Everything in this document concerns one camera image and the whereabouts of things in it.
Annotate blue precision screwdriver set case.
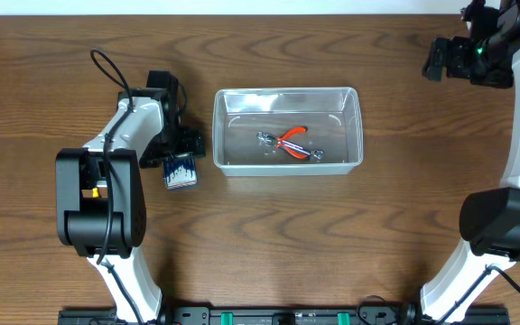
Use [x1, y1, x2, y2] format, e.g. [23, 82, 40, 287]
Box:
[162, 158, 198, 190]

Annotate black mounting rail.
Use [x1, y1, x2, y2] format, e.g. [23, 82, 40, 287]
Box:
[57, 306, 511, 325]

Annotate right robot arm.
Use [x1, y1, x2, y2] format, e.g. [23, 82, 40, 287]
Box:
[397, 0, 520, 324]

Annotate red handled pliers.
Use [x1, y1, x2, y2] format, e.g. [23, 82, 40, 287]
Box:
[276, 126, 308, 144]

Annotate clear plastic container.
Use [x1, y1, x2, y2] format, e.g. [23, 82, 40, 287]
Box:
[212, 87, 364, 177]

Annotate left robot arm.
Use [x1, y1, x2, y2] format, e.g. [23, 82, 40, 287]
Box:
[55, 86, 205, 324]

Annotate silver combination wrench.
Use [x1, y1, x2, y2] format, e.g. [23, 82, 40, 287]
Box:
[256, 131, 324, 160]

